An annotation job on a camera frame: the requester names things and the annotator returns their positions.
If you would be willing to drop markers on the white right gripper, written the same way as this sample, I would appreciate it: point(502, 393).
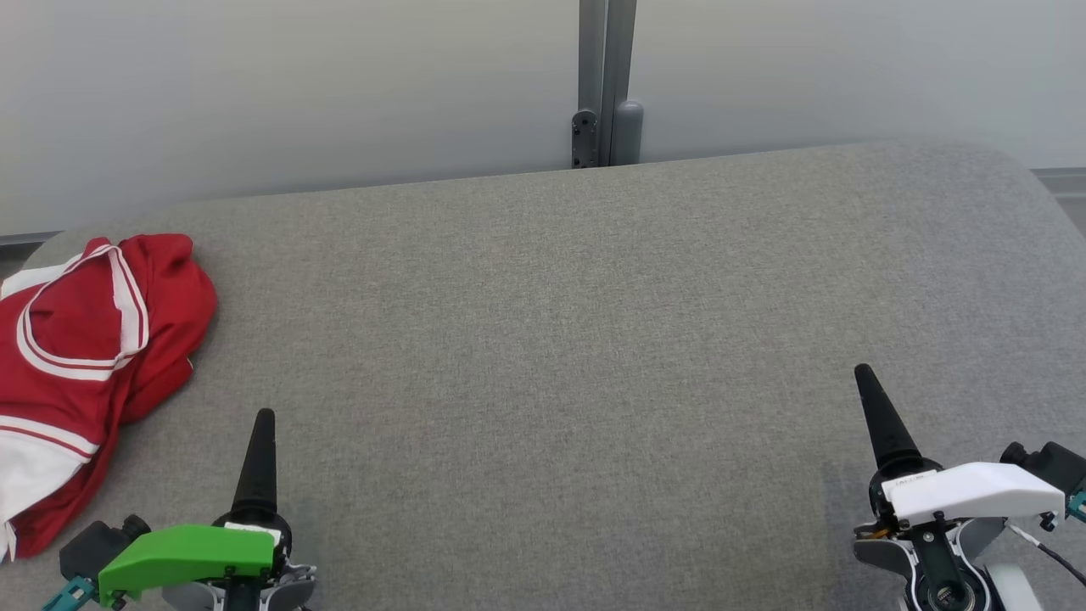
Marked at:
point(967, 496)

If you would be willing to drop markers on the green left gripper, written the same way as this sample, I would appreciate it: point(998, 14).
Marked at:
point(195, 552)

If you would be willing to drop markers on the red basketball jersey number print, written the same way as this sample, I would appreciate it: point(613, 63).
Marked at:
point(76, 322)

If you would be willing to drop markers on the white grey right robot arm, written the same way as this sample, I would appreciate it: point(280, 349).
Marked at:
point(1014, 590)

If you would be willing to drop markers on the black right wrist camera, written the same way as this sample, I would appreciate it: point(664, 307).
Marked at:
point(1052, 467)

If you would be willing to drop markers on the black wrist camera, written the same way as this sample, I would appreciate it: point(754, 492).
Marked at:
point(93, 547)
point(1052, 467)

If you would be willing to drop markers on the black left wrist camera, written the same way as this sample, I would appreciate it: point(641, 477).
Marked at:
point(93, 547)

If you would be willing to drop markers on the teal right camera connector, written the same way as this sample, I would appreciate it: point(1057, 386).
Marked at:
point(1077, 507)

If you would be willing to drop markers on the teal camera connector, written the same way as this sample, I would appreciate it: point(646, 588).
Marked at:
point(1077, 507)
point(68, 594)

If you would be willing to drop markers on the teal left camera connector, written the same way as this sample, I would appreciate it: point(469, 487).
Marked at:
point(68, 594)

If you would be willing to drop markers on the grey cylindrical post cap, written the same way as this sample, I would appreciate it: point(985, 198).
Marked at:
point(628, 131)

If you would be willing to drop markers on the dark grey post bracket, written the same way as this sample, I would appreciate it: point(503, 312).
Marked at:
point(584, 140)

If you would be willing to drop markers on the grey aluminium partition post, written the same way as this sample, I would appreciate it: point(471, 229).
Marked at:
point(607, 51)

